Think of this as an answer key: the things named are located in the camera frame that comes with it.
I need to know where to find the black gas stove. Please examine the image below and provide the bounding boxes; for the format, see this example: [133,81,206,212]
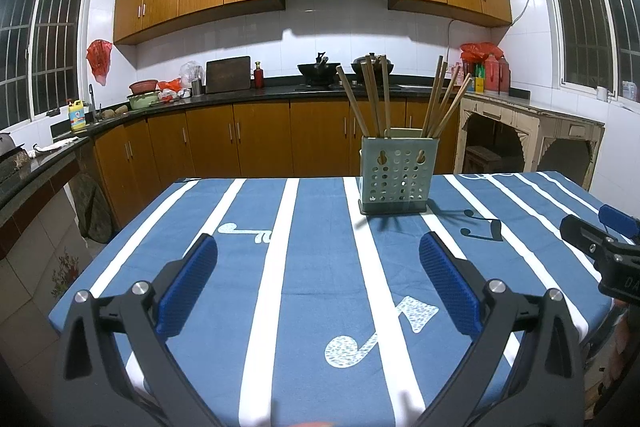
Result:
[295,82,401,92]

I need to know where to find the green perforated utensil holder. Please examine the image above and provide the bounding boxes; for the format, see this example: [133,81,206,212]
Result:
[359,127,441,216]

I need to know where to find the blue white striped tablecloth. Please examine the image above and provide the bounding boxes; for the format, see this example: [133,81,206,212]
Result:
[47,171,636,427]

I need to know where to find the group of wooden chopsticks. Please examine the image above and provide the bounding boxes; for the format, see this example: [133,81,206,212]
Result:
[421,55,446,138]

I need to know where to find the white cloth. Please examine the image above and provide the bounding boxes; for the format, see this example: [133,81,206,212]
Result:
[32,137,78,154]

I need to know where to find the dark wooden cutting board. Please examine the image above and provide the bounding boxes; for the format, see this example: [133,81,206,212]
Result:
[205,56,252,94]

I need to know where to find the yellow detergent bottle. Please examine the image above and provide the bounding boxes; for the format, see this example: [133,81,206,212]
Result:
[67,99,88,132]

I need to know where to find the clear plastic bag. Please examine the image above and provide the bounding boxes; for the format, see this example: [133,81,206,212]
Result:
[179,61,205,88]

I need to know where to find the black wok with lid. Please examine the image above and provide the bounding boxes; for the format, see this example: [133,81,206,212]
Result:
[350,53,395,75]

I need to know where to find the wooden base cabinets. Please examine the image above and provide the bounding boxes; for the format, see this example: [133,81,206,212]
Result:
[75,97,461,228]

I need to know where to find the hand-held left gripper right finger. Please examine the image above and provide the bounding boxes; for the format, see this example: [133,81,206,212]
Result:
[419,231,586,427]

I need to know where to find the barred window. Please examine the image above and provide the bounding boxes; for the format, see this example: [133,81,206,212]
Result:
[535,0,640,102]
[0,0,93,128]

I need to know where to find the black kitchen countertop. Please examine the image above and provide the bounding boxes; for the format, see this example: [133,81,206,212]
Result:
[0,76,531,228]

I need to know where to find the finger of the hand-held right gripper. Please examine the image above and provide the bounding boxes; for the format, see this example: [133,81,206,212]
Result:
[598,204,640,239]
[559,214,616,263]

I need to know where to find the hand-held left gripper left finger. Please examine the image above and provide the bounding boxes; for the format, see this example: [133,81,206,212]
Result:
[52,233,219,427]

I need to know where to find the cream wooden side table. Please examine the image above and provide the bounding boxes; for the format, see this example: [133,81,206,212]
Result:
[454,93,606,190]

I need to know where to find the round dark board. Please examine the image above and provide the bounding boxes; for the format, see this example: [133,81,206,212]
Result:
[70,172,115,244]

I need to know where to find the dark cooking pot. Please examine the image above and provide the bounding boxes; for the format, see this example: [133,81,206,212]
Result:
[0,132,28,180]

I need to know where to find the white wall cable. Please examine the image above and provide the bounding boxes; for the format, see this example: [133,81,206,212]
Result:
[446,0,543,52]

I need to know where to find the wooden stool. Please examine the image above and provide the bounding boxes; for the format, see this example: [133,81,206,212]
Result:
[465,144,506,175]

